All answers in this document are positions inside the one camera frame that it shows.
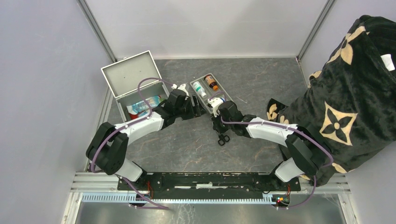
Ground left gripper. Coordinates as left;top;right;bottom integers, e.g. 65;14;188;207
175;94;207;120

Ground black scissors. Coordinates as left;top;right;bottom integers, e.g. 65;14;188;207
215;128;230;146

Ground clear white plastic bottle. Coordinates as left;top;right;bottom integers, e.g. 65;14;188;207
193;81;207;98

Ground grey divider tray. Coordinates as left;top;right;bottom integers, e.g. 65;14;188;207
190;73;233;115

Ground brown medicine bottle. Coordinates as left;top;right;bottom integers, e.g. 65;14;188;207
204;75;219;91

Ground blue white gauze packet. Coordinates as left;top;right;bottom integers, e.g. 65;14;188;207
127;96;164;114

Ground grey metal case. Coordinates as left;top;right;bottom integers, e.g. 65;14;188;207
101;50;169;122

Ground red first aid pouch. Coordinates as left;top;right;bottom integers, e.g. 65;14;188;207
128;113;139;120

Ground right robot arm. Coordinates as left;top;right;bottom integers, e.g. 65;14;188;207
207;98;334;190

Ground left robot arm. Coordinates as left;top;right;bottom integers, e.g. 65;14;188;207
85;89;205;190

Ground black floral blanket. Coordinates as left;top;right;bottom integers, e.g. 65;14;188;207
267;15;396;186

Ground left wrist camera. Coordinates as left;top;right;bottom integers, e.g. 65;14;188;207
171;84;190;96

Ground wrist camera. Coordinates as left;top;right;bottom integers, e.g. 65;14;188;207
207;97;226;117
171;84;190;96

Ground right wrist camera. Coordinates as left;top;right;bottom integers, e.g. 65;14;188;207
207;97;226;117

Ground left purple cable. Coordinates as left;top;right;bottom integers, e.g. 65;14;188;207
90;77;177;174

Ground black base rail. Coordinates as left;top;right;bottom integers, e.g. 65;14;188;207
133;172;301;199

